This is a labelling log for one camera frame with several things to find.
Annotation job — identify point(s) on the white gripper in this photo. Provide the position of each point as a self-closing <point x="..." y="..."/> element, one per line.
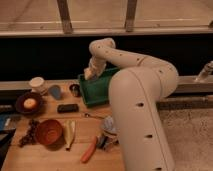
<point x="96" y="68"/>

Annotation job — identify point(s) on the green plastic tray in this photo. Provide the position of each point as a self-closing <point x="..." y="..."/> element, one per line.
<point x="95" y="92"/>

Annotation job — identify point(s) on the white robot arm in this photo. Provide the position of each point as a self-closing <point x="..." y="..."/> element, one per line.
<point x="133" y="92"/>

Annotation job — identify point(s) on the metal spoon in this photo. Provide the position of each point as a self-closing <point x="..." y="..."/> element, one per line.
<point x="87" y="115"/>

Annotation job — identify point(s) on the blue plastic cup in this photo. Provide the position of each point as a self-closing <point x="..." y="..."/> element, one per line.
<point x="55" y="92"/>

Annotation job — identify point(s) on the black rectangular block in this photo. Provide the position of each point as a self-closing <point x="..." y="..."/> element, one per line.
<point x="66" y="108"/>

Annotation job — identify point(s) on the blue crumpled cloth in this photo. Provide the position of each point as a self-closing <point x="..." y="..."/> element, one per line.
<point x="108" y="125"/>

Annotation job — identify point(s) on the yellow banana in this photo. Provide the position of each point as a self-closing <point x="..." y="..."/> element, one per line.
<point x="69" y="133"/>

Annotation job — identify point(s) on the white cup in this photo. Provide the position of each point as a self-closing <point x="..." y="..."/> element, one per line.
<point x="38" y="85"/>

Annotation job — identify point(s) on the wooden cutting board table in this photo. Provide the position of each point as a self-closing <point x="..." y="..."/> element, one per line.
<point x="56" y="158"/>

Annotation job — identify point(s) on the yellow round fruit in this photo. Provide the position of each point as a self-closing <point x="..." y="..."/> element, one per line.
<point x="30" y="103"/>

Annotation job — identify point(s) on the orange carrot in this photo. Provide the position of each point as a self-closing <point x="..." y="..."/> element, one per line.
<point x="89" y="152"/>

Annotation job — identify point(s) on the dark brown bowl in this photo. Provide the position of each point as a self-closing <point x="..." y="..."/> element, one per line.
<point x="19" y="105"/>

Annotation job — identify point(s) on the dark grape bunch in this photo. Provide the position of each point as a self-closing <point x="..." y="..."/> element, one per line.
<point x="29" y="137"/>

